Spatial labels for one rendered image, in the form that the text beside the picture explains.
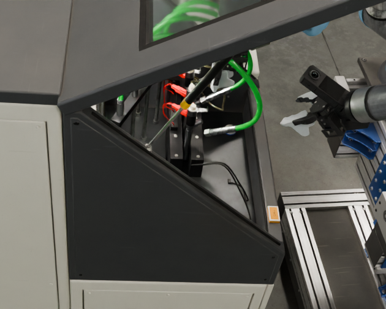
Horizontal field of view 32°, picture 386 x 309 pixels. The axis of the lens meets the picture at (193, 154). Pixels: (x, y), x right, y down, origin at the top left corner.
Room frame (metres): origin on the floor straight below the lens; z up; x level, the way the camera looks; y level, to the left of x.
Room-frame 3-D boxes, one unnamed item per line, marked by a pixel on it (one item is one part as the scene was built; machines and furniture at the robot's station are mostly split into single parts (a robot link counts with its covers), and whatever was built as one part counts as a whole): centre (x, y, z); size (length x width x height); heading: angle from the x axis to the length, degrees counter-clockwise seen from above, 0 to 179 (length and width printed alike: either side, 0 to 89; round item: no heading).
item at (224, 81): (1.35, -0.05, 1.26); 0.06 x 0.03 x 0.09; 99
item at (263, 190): (1.40, -0.21, 0.87); 0.62 x 0.04 x 0.16; 9
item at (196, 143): (1.48, 0.04, 0.91); 0.34 x 0.10 x 0.15; 9
